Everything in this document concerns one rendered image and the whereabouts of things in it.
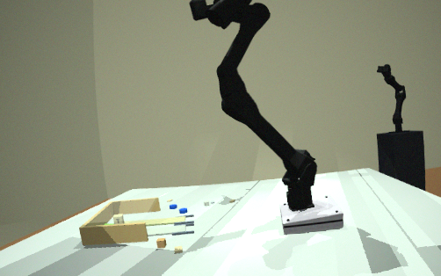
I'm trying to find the small brown cube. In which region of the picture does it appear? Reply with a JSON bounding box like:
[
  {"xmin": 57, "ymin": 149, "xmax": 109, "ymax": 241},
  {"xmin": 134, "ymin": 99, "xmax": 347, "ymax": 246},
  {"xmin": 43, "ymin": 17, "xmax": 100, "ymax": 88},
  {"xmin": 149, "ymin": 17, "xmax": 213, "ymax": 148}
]
[{"xmin": 156, "ymin": 238, "xmax": 166, "ymax": 249}]

